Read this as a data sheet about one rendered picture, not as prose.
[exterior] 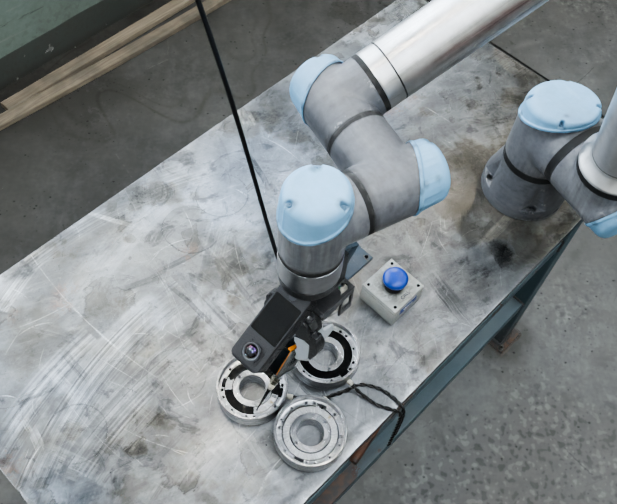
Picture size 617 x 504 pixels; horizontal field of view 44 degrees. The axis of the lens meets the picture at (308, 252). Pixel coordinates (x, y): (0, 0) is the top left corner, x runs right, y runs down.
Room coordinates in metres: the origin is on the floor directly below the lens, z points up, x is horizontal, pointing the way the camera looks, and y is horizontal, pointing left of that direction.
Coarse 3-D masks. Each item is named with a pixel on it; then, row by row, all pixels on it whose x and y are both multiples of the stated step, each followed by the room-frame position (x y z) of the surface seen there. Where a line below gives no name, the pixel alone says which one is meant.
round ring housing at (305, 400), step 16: (304, 400) 0.39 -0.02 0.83; (320, 400) 0.40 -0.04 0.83; (304, 416) 0.37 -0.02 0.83; (320, 416) 0.37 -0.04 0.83; (336, 416) 0.38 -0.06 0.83; (304, 448) 0.32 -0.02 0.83; (320, 448) 0.33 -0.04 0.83; (336, 448) 0.33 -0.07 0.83; (288, 464) 0.30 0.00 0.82; (304, 464) 0.30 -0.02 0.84; (320, 464) 0.30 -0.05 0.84
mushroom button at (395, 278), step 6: (390, 270) 0.60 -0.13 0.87; (396, 270) 0.60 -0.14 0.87; (402, 270) 0.61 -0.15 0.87; (384, 276) 0.59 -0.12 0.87; (390, 276) 0.59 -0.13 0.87; (396, 276) 0.59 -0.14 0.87; (402, 276) 0.59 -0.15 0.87; (384, 282) 0.58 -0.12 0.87; (390, 282) 0.58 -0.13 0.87; (396, 282) 0.58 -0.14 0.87; (402, 282) 0.58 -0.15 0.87; (390, 288) 0.58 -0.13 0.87; (396, 288) 0.57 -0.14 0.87; (402, 288) 0.58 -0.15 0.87
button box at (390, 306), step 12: (396, 264) 0.63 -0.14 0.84; (372, 276) 0.61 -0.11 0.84; (408, 276) 0.61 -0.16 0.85; (372, 288) 0.58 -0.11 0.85; (384, 288) 0.59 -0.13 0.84; (408, 288) 0.59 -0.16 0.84; (420, 288) 0.59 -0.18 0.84; (372, 300) 0.57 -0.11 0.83; (384, 300) 0.56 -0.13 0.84; (396, 300) 0.57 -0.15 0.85; (408, 300) 0.57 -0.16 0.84; (384, 312) 0.56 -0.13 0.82; (396, 312) 0.55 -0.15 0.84
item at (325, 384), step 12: (324, 324) 0.52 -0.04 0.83; (336, 324) 0.52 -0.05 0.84; (348, 336) 0.50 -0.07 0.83; (324, 348) 0.49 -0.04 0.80; (336, 348) 0.48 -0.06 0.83; (312, 360) 0.46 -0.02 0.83; (336, 360) 0.46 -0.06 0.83; (300, 372) 0.43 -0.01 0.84; (348, 372) 0.45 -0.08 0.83; (312, 384) 0.42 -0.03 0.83; (324, 384) 0.42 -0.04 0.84; (336, 384) 0.42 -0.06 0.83
